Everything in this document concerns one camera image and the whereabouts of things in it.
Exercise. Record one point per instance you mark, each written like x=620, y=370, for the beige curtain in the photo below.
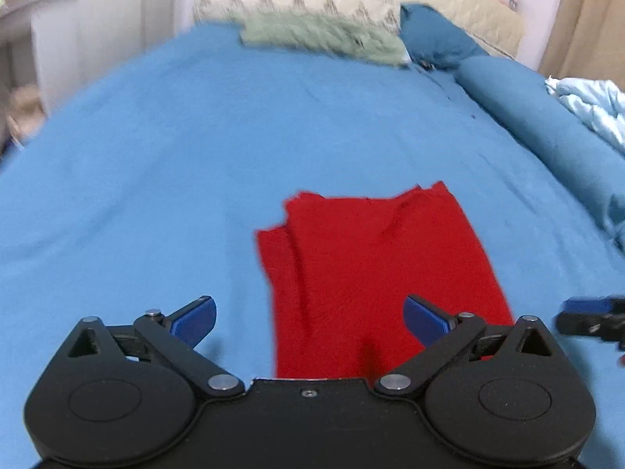
x=586, y=24

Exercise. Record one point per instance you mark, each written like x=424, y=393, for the blue duvet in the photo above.
x=537, y=122

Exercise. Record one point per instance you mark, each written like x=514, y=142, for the cream quilted headboard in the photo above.
x=488, y=24

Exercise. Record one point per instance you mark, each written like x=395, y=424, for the light blue blanket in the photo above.
x=595, y=102

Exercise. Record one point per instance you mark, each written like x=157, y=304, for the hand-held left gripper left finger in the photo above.
x=195, y=322

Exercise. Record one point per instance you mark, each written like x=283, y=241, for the white desk shelf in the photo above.
x=19, y=24

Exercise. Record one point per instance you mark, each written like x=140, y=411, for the blue bed sheet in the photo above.
x=146, y=180

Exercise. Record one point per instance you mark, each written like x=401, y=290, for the blue pillow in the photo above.
x=434, y=34

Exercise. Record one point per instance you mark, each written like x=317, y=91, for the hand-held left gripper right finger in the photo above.
x=425, y=322

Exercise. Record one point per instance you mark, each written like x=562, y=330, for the red knit sweater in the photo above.
x=371, y=264

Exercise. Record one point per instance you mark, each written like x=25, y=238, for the green pillow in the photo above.
x=317, y=34

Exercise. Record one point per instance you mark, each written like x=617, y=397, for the white and grey wardrobe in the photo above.
x=122, y=5

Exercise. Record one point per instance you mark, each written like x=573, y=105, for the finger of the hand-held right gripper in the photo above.
x=591, y=320

